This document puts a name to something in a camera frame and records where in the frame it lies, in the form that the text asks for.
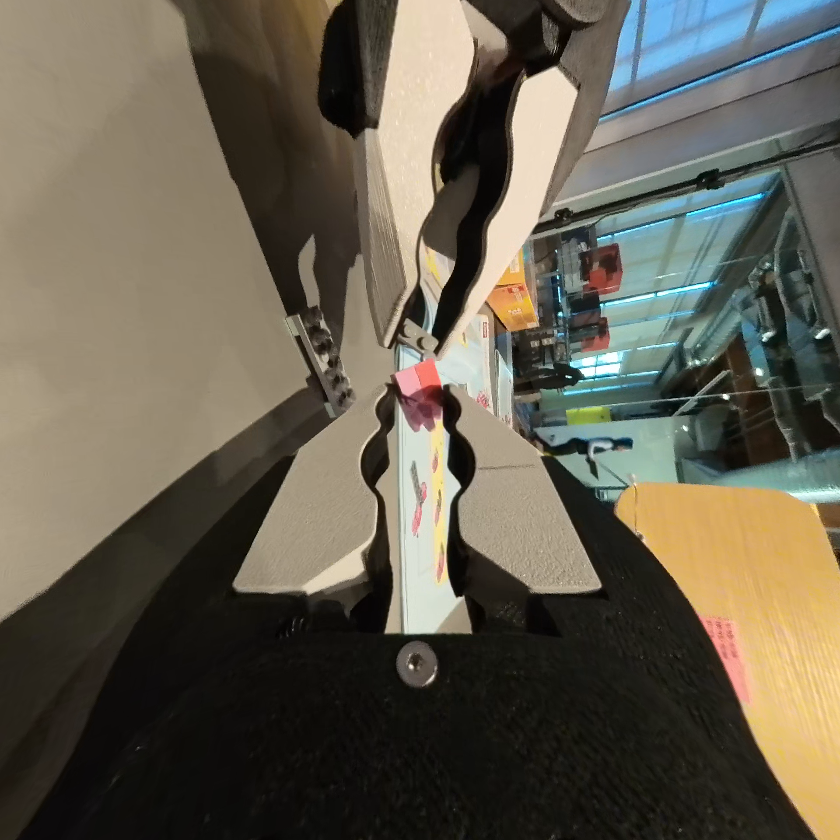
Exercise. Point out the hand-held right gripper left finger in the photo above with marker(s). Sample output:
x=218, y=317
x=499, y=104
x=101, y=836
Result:
x=308, y=525

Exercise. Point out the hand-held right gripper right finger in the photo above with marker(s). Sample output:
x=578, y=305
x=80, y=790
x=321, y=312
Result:
x=531, y=531

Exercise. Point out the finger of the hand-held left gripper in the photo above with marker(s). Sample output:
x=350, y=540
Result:
x=541, y=144
x=413, y=79

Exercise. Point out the long grey brick plate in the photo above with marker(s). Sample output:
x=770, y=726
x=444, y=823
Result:
x=325, y=367

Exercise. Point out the pink brick assembly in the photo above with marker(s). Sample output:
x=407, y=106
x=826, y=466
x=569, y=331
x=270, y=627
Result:
x=420, y=380

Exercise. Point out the small grey brick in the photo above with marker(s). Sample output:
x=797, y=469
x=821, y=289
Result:
x=420, y=340

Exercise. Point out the open instruction booklet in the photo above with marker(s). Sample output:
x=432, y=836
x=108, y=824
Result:
x=420, y=590

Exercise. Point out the small yellow box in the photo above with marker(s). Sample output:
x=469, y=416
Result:
x=587, y=417

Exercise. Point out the red hooded machine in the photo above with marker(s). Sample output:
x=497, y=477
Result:
x=594, y=334
x=600, y=266

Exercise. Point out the black tripod pole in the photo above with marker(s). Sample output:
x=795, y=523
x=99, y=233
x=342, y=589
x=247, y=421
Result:
x=689, y=180

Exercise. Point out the toy brick set box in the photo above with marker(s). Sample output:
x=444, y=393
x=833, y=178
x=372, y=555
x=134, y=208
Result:
x=515, y=305

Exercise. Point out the pink sticky note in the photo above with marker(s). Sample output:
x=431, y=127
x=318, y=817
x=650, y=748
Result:
x=725, y=656

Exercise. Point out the wooden book stand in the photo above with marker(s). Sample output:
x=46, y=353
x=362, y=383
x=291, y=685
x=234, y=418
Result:
x=754, y=590

